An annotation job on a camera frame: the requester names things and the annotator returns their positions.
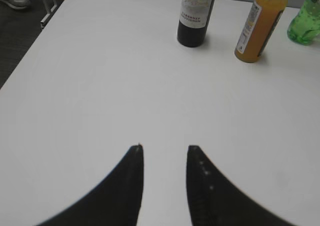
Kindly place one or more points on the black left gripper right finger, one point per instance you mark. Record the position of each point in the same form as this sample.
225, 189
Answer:
214, 200

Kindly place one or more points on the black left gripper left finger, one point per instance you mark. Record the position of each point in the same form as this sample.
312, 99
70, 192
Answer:
116, 200

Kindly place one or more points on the NFC orange juice bottle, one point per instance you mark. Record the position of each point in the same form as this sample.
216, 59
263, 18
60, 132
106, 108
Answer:
263, 17

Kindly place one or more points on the green plastic soda bottle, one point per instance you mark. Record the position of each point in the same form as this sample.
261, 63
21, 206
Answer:
306, 25

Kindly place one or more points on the dark red wine bottle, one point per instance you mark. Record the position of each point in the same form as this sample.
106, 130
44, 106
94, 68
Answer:
193, 23

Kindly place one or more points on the grey sneaker shoe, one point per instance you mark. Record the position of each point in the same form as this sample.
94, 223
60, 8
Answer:
17, 4

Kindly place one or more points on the white metal table leg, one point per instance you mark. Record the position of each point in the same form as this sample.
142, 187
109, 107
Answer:
50, 8

